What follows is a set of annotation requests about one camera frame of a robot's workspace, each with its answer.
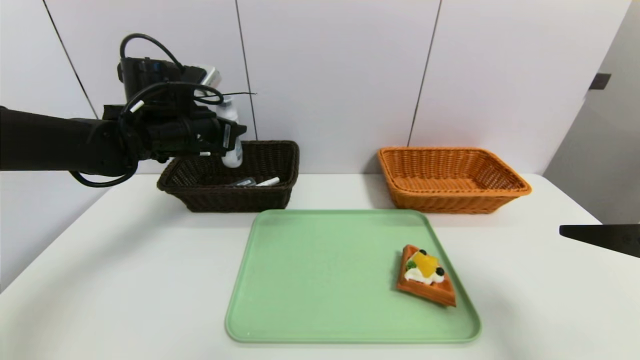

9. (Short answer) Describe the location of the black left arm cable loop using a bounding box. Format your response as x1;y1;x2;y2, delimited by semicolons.
69;160;138;189

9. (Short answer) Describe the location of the black left camera cable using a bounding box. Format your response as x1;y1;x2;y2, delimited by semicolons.
119;33;186;71

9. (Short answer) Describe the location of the green plastic tray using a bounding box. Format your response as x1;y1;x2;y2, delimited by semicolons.
225;209;482;345

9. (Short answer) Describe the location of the white translucent plastic bottle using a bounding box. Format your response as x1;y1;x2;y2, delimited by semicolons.
217;97;245;170

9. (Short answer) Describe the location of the orange wicker basket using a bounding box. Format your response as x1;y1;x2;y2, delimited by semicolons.
377;146;532;215

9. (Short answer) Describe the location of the toy waffle with fruit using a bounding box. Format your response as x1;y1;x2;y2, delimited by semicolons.
395;244;457;308

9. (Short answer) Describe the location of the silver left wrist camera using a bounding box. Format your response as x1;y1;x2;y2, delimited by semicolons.
197;67;223;94

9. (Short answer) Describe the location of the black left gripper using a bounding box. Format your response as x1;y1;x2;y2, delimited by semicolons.
192;116;248;157

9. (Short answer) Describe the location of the dark brown wicker basket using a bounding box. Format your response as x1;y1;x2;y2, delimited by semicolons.
156;140;301;214

